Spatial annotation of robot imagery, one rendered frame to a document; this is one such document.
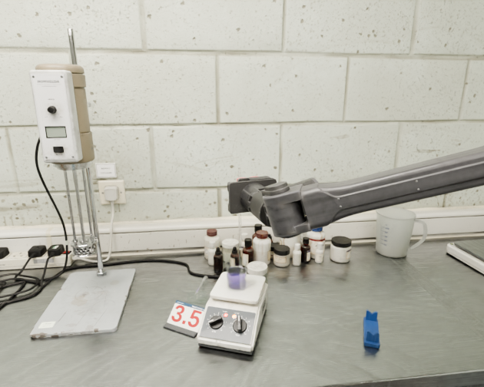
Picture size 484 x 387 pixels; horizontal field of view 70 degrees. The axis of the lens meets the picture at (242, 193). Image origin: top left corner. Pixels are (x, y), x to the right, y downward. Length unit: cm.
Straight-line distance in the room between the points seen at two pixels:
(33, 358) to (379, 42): 133
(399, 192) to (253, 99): 78
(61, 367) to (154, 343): 19
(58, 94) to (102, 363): 58
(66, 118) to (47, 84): 8
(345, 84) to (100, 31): 81
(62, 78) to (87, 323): 58
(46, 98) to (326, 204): 63
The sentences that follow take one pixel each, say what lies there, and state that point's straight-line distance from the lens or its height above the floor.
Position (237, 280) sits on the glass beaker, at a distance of 86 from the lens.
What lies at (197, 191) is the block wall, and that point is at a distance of 125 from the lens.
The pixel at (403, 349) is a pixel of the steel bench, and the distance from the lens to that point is 93.
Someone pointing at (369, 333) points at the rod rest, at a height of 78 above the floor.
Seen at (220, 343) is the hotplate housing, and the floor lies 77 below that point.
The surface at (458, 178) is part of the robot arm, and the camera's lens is 55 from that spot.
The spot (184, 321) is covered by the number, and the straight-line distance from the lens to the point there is 92.
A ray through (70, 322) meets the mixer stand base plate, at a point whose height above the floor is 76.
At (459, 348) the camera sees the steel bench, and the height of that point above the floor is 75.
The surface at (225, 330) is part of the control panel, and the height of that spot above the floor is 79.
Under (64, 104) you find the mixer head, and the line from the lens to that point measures 87.
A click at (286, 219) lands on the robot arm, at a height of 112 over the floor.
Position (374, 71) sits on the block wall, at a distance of 135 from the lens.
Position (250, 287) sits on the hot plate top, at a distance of 90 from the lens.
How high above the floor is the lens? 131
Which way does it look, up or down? 16 degrees down
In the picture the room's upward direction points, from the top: straight up
